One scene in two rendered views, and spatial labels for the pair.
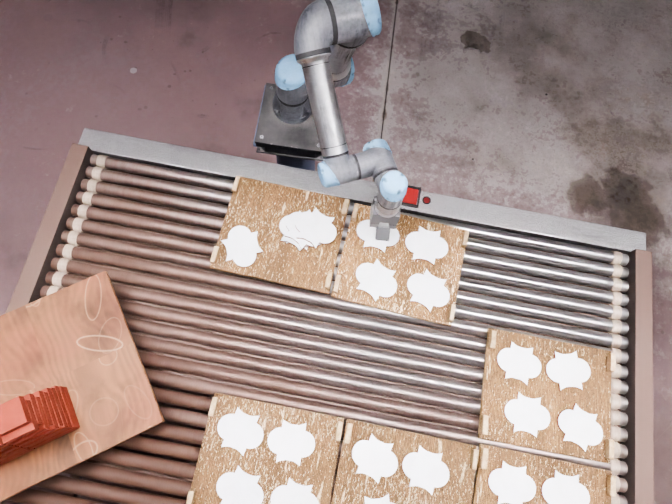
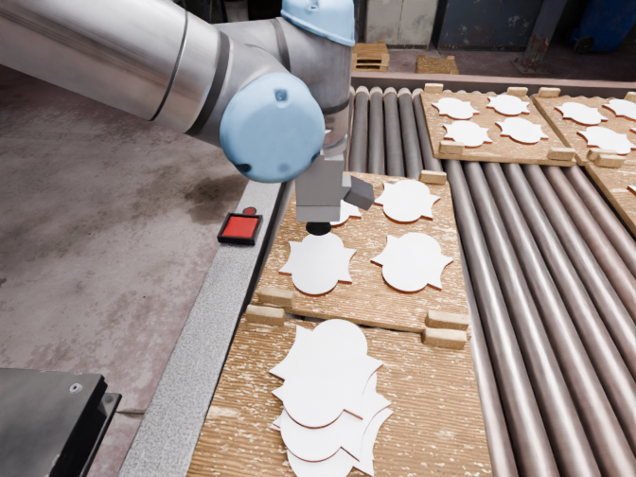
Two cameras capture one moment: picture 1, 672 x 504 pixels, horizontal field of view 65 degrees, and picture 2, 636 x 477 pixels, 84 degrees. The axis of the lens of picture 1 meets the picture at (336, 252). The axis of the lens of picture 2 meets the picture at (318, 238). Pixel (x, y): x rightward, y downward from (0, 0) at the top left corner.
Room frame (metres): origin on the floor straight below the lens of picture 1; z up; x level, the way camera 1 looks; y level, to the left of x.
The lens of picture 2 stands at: (0.64, 0.29, 1.41)
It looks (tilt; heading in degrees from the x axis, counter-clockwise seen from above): 44 degrees down; 274
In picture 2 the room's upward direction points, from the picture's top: straight up
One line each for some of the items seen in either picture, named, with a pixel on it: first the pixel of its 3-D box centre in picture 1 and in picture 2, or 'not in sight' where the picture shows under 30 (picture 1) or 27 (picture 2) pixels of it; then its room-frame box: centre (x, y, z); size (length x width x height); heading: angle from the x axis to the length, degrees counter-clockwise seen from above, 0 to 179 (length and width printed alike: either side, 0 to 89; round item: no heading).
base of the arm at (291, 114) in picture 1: (292, 98); not in sight; (1.12, 0.23, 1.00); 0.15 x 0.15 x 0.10
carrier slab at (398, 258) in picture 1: (401, 262); (366, 234); (0.58, -0.23, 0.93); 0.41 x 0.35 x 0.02; 84
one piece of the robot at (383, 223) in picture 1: (383, 218); (334, 172); (0.64, -0.13, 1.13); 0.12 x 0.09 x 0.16; 3
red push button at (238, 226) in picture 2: (409, 196); (240, 228); (0.83, -0.23, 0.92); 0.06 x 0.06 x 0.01; 87
